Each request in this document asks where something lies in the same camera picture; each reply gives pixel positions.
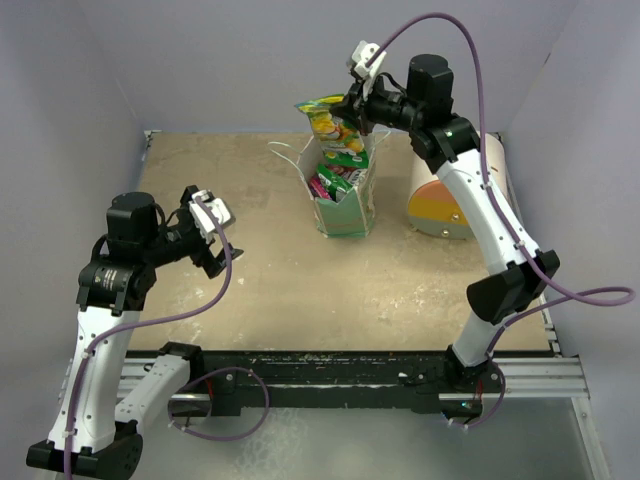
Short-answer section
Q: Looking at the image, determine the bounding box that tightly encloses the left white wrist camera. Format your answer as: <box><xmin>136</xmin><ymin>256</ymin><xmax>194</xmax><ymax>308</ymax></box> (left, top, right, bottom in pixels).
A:
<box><xmin>187</xmin><ymin>190</ymin><xmax>236</xmax><ymax>244</ymax></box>

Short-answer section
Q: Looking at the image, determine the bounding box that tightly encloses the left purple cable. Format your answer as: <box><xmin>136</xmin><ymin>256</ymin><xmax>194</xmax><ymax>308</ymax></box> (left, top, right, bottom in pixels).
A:
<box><xmin>62</xmin><ymin>195</ymin><xmax>272</xmax><ymax>480</ymax></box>

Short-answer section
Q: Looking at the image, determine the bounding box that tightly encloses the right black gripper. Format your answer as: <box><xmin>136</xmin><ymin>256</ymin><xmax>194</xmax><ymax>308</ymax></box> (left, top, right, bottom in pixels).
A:
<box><xmin>330</xmin><ymin>70</ymin><xmax>423</xmax><ymax>137</ymax></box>

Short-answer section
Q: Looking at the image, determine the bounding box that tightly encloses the black base frame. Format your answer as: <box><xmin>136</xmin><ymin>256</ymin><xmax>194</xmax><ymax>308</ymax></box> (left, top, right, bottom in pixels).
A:
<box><xmin>124</xmin><ymin>342</ymin><xmax>504</xmax><ymax>418</ymax></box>

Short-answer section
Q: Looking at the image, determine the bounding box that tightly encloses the yellow green Fox's candy bag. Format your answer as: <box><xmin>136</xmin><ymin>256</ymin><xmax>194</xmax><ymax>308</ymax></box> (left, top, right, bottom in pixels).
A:
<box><xmin>295</xmin><ymin>94</ymin><xmax>369</xmax><ymax>169</ymax></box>

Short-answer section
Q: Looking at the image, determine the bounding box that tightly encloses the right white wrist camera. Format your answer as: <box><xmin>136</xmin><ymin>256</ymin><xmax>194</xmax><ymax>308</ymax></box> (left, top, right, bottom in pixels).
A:
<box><xmin>347</xmin><ymin>40</ymin><xmax>387</xmax><ymax>100</ymax></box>

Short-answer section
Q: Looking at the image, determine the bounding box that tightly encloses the green snack packet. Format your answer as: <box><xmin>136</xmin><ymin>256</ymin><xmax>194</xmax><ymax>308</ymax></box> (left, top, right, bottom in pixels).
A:
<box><xmin>316</xmin><ymin>164</ymin><xmax>353</xmax><ymax>203</ymax></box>

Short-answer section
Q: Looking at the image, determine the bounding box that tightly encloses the white round drawer box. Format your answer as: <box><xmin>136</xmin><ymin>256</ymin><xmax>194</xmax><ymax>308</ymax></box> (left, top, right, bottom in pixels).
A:
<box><xmin>407</xmin><ymin>133</ymin><xmax>511</xmax><ymax>240</ymax></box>

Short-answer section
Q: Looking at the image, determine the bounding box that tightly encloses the green paper bag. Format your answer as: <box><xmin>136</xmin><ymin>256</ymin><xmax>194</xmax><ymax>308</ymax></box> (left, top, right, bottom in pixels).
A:
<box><xmin>267</xmin><ymin>130</ymin><xmax>391</xmax><ymax>238</ymax></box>

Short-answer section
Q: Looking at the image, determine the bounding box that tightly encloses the purple cable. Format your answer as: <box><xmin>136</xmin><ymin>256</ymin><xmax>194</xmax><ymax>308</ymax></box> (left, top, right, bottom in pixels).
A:
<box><xmin>366</xmin><ymin>11</ymin><xmax>637</xmax><ymax>430</ymax></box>
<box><xmin>62</xmin><ymin>195</ymin><xmax>272</xmax><ymax>480</ymax></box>

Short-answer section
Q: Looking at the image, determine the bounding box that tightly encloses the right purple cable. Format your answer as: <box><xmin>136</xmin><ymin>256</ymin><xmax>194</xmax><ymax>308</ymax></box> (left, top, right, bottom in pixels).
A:
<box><xmin>366</xmin><ymin>11</ymin><xmax>637</xmax><ymax>430</ymax></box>

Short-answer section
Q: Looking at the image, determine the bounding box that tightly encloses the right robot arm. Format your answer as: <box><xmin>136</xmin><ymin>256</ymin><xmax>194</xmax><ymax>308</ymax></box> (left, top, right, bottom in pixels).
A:
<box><xmin>331</xmin><ymin>45</ymin><xmax>560</xmax><ymax>391</ymax></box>

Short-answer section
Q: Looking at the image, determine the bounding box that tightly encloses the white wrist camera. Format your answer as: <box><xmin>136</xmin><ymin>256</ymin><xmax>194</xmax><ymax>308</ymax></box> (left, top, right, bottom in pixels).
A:
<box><xmin>187</xmin><ymin>190</ymin><xmax>236</xmax><ymax>244</ymax></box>
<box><xmin>347</xmin><ymin>40</ymin><xmax>387</xmax><ymax>100</ymax></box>

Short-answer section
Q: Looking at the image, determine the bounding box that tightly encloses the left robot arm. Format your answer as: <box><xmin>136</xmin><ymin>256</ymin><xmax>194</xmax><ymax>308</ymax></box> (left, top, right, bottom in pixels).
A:
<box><xmin>26</xmin><ymin>185</ymin><xmax>241</xmax><ymax>479</ymax></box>

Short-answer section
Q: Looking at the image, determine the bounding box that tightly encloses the purple Fox's candy bag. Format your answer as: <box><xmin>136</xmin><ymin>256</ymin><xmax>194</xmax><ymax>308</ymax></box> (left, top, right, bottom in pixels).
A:
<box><xmin>308</xmin><ymin>166</ymin><xmax>365</xmax><ymax>200</ymax></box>

